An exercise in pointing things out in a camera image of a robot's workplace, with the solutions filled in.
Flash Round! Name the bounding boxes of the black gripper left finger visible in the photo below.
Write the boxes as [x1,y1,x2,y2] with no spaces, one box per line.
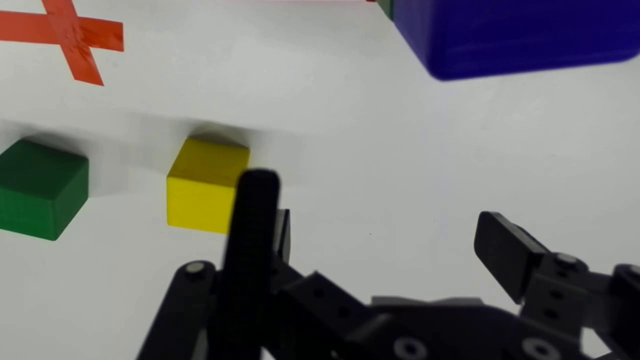
[137,206,367,360]

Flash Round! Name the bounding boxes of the yellow toy block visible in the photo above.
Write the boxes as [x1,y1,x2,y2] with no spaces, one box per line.
[165,135,253,238]

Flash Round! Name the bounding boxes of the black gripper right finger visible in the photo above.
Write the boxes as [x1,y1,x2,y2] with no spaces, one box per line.
[475,210,640,360]

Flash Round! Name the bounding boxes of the orange tape grid mark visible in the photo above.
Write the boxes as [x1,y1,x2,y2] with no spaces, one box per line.
[0,0,129,89]

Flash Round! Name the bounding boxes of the blue toy block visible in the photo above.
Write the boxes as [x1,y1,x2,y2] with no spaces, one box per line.
[391,0,640,84]

